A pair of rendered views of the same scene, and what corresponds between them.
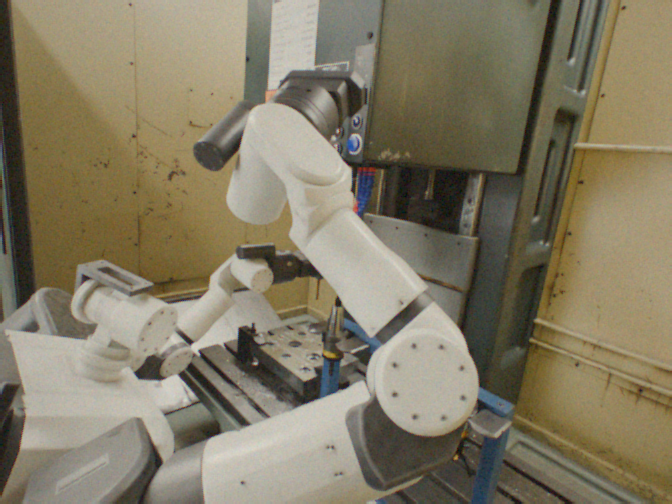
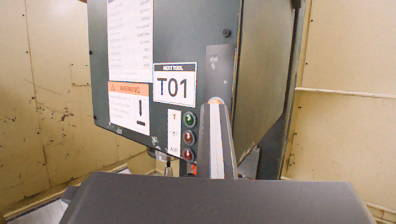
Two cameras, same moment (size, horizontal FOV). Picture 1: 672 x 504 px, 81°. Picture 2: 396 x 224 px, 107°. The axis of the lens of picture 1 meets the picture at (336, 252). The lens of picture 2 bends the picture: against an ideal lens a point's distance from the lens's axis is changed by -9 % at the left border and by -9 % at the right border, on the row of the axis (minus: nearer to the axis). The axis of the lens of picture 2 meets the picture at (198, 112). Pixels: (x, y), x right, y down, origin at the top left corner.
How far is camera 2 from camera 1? 56 cm
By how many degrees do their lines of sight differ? 12
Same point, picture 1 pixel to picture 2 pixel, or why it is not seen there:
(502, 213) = (273, 135)
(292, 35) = (127, 31)
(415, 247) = not seen: hidden behind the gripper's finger
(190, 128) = (74, 87)
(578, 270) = (301, 152)
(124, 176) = (29, 124)
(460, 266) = (251, 166)
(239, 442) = not seen: outside the picture
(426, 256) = not seen: hidden behind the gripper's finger
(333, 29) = (173, 25)
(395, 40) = (251, 39)
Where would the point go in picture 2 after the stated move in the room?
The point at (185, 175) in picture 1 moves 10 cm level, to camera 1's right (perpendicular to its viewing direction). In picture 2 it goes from (73, 116) to (87, 116)
